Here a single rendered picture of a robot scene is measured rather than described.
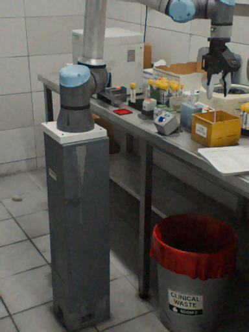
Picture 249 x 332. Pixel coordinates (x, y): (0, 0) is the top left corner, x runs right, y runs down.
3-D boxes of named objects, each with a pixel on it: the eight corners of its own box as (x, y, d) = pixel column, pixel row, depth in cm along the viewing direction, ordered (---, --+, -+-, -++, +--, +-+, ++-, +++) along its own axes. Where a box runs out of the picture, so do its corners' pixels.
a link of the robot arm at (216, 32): (237, 25, 172) (217, 26, 168) (235, 39, 173) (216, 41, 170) (224, 23, 178) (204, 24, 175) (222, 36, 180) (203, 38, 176)
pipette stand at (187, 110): (176, 126, 205) (177, 103, 201) (190, 124, 208) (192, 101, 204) (189, 133, 197) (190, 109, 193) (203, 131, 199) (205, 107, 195)
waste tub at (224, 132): (189, 139, 190) (191, 113, 187) (218, 133, 196) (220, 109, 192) (209, 149, 179) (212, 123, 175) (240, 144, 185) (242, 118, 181)
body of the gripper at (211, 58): (217, 69, 185) (220, 35, 181) (231, 73, 178) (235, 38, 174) (200, 71, 182) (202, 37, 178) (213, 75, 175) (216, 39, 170)
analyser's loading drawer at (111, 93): (94, 94, 247) (94, 83, 245) (106, 93, 250) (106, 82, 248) (114, 103, 231) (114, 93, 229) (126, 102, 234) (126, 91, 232)
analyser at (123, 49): (72, 88, 267) (70, 29, 255) (117, 83, 280) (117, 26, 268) (98, 101, 242) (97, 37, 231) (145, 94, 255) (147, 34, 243)
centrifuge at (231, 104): (182, 112, 225) (183, 85, 220) (238, 106, 234) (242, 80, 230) (209, 127, 204) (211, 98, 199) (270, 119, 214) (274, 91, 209)
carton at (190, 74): (150, 94, 254) (151, 65, 248) (194, 88, 267) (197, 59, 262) (177, 106, 235) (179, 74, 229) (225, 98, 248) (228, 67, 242)
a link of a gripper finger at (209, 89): (201, 96, 185) (209, 72, 182) (211, 100, 180) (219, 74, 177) (195, 95, 183) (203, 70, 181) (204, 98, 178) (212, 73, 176)
